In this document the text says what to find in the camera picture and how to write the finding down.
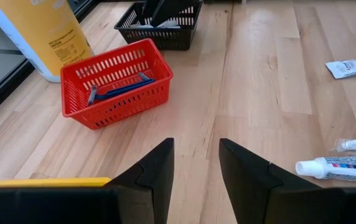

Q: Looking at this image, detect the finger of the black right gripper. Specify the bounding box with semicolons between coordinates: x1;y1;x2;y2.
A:
143;0;162;17
150;0;202;27

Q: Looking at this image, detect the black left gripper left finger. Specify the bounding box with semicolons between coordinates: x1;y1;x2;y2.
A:
0;138;175;224

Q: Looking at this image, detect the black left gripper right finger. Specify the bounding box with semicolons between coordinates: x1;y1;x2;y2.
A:
218;138;356;224

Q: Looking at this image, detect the blue disposable razor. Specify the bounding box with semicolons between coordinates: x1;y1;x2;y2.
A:
87;79;156;106
103;72;156;94

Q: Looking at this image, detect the black plastic basket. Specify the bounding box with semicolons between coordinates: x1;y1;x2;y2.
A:
114;0;204;51

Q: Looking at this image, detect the red plastic basket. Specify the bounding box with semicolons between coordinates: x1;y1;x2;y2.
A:
60;38;174;130

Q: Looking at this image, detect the small yellow plastic basket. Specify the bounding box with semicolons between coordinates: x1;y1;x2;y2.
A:
0;177;112;192

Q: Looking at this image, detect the yellow white wipes canister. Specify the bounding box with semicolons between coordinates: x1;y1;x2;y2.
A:
0;0;95;83

